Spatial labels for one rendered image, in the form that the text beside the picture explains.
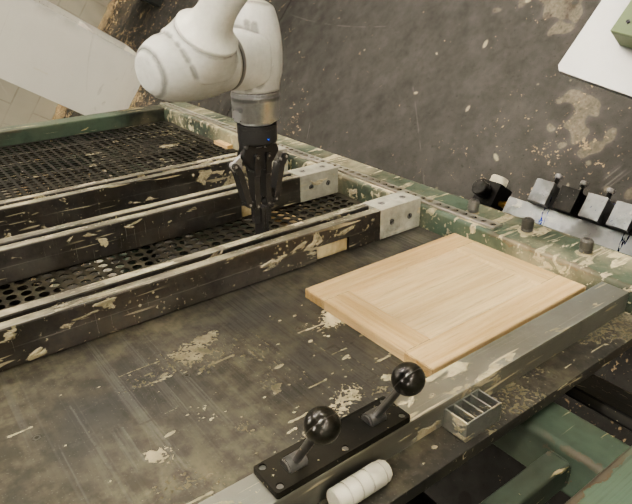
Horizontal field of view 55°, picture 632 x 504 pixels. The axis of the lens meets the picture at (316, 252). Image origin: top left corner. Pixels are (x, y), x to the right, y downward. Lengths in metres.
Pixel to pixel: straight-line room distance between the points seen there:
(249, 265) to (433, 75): 1.86
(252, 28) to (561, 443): 0.80
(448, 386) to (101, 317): 0.56
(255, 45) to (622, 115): 1.55
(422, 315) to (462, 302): 0.09
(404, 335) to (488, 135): 1.65
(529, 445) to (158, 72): 0.76
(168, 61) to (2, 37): 3.89
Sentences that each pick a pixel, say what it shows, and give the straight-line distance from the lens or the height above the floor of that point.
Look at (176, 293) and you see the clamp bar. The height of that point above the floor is 1.42.
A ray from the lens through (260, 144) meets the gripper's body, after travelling 1.14.
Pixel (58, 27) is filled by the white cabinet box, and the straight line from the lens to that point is 4.86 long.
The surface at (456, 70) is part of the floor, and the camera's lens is 2.78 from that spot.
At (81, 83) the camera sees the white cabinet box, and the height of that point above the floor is 0.40.
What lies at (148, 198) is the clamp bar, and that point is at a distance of 1.61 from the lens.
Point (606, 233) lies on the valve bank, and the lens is 1.39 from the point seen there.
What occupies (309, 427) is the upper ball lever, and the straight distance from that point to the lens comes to 0.61.
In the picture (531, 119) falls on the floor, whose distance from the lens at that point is 2.48.
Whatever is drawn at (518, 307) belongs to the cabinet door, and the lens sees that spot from 1.10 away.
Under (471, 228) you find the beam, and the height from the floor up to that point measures 0.90.
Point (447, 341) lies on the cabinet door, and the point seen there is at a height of 1.17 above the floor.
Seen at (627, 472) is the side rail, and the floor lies 1.25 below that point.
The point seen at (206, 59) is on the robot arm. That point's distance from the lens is 0.97.
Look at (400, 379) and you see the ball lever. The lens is 0.67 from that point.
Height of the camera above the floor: 2.00
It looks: 44 degrees down
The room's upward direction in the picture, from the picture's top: 69 degrees counter-clockwise
